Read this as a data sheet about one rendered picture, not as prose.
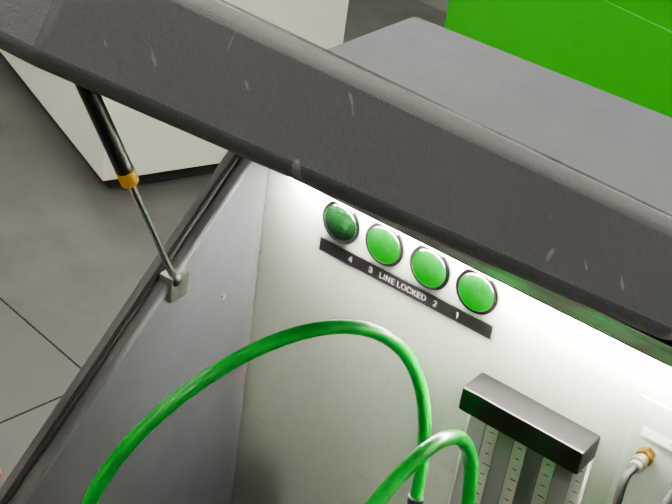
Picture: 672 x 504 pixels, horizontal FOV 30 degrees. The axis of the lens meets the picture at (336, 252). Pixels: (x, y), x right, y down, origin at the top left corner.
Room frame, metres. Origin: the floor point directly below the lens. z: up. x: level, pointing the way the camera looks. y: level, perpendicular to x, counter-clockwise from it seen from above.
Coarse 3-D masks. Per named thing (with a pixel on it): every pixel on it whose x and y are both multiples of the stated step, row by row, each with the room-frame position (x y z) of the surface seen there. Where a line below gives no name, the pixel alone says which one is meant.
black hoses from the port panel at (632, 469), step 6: (630, 468) 0.94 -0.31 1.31; (636, 468) 0.95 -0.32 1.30; (624, 474) 0.93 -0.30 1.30; (630, 474) 0.94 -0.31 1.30; (624, 480) 0.93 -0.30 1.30; (618, 486) 0.93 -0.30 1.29; (624, 486) 0.93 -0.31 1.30; (618, 492) 0.92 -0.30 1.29; (624, 492) 0.92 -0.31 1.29; (618, 498) 0.92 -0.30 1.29; (666, 498) 0.91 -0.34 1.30
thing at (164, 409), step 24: (288, 336) 0.91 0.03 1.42; (312, 336) 0.93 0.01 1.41; (384, 336) 0.97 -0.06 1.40; (240, 360) 0.89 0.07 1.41; (408, 360) 0.99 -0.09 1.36; (192, 384) 0.87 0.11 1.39; (168, 408) 0.85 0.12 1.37; (144, 432) 0.84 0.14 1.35; (120, 456) 0.83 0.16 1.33; (96, 480) 0.82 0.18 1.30
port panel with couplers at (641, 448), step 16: (640, 400) 0.99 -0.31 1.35; (640, 416) 0.99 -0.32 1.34; (656, 416) 0.98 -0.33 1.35; (640, 432) 0.98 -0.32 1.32; (656, 432) 0.97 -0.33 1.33; (624, 448) 0.99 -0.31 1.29; (640, 448) 0.98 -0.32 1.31; (656, 448) 0.97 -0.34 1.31; (624, 464) 0.99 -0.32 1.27; (640, 464) 0.95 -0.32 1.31; (656, 464) 0.97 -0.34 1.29; (640, 480) 0.97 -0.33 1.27; (656, 480) 0.97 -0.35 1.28; (624, 496) 0.98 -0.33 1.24; (640, 496) 0.97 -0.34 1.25; (656, 496) 0.96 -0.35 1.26
